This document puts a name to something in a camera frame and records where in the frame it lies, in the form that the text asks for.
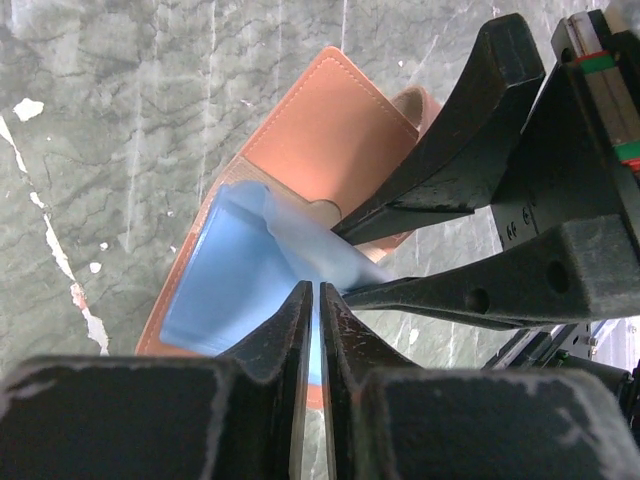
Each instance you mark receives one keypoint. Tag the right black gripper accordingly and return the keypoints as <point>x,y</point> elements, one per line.
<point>567,208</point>

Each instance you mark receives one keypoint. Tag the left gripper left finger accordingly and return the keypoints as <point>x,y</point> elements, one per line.
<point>236,416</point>

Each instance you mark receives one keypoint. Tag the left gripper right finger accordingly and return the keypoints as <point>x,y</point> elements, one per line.
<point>388,418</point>

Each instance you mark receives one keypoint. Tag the pink leather card holder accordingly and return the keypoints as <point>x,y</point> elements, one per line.
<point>267,222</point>

